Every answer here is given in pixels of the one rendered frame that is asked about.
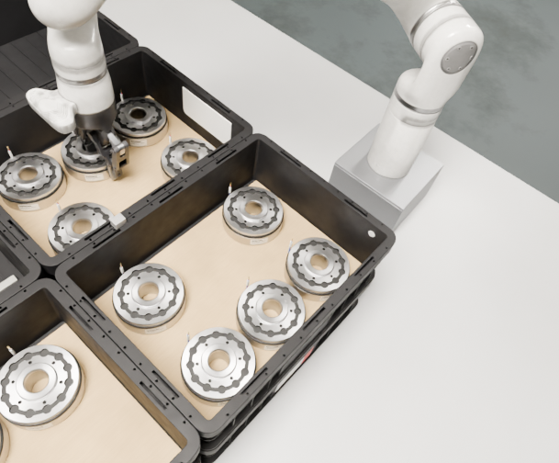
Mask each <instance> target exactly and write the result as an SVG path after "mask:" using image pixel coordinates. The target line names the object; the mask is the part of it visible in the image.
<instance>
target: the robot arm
mask: <svg viewBox="0 0 559 463"><path fill-rule="evenodd" d="M105 1H106V0H28V5H29V7H30V9H31V11H32V13H33V15H34V16H35V17H36V19H37V20H38V21H39V22H41V23H42V24H43V25H45V26H47V27H48V37H47V41H48V49H49V53H50V58H51V62H52V65H53V68H54V72H55V74H56V80H57V86H58V89H57V90H55V91H50V90H44V89H40V88H34V89H31V90H29V91H28V92H27V93H26V97H27V100H28V103H29V105H30V106H31V108H32V109H33V110H34V111H35V112H36V113H38V114H39V115H40V116H41V117H42V118H43V119H44V120H45V121H46V122H47V123H49V124H50V125H51V126H52V127H53V128H54V129H56V130H57V131H58V132H60V133H63V134H67V133H70V132H72V131H73V133H74V134H75V135H76V136H78V135H80V140H81V142H82V143H83V144H84V146H85V149H86V151H87V152H95V151H98V153H99V154H100V155H102V156H104V159H105V161H106V165H107V169H108V173H109V177H110V178H111V179H112V180H115V179H117V178H118V177H120V176H122V175H123V173H122V167H124V166H126V165H127V164H129V144H128V143H127V142H126V141H123V142H120V141H119V140H118V139H117V137H116V133H115V130H114V127H113V125H112V124H113V122H114V120H115V118H116V116H117V105H116V100H115V95H114V90H113V85H112V81H111V77H110V74H109V72H108V69H107V67H106V58H105V54H104V49H103V45H102V41H101V39H100V35H99V30H98V24H97V11H98V10H99V9H100V8H101V6H102V5H103V4H104V3H105ZM381 1H383V2H384V3H386V4H387V5H389V6H390V7H391V9H392V10H393V11H394V13H395V14H396V16H397V18H398V20H399V21H400V23H401V25H402V27H403V29H404V30H405V31H406V33H407V35H408V38H409V41H410V43H411V45H412V46H413V48H414V50H415V51H416V53H417V54H418V56H419V57H420V58H421V60H422V61H423V65H422V67H421V69H420V68H416V69H410V70H407V71H405V72H404V73H402V74H401V75H400V77H399V78H398V80H397V84H396V87H395V89H394V92H393V94H392V96H391V98H390V100H389V103H388V106H387V108H386V112H385V114H384V116H383V118H382V121H381V123H380V126H379V128H378V131H377V133H376V134H375V138H374V141H373V143H372V146H371V148H370V151H369V153H368V155H367V161H368V163H369V165H370V167H371V168H372V169H373V170H374V171H375V172H376V173H378V174H379V175H381V176H383V177H387V178H393V179H396V178H401V177H403V176H405V175H407V174H408V172H409V171H410V169H411V167H412V165H413V164H414V162H415V160H416V159H417V157H418V155H419V152H420V150H421V148H422V147H423V145H424V143H425V141H426V140H427V138H428V136H429V134H430V132H431V130H432V128H433V126H434V124H435V122H436V120H437V118H438V117H439V115H440V114H441V112H442V109H443V107H444V105H445V104H446V102H447V101H448V100H449V99H450V98H451V97H452V96H453V95H454V94H455V93H456V92H457V90H458V89H459V87H460V86H461V84H462V82H463V81H464V79H465V77H466V76H467V75H468V73H469V72H470V70H471V68H472V67H473V65H474V64H475V61H476V59H477V58H478V56H479V54H480V51H481V50H482V47H483V42H484V36H483V32H482V31H481V29H480V28H479V26H477V24H476V23H475V22H474V20H473V19H472V18H471V17H470V16H469V14H468V13H467V12H466V11H465V9H464V8H463V7H462V6H461V5H460V4H459V3H458V2H457V1H456V0H381ZM109 143H111V144H110V145H108V144H109ZM106 145H108V146H107V147H106V148H104V149H103V148H102V147H104V146H106ZM110 153H112V158H111V159H110V158H109V154H110Z"/></svg>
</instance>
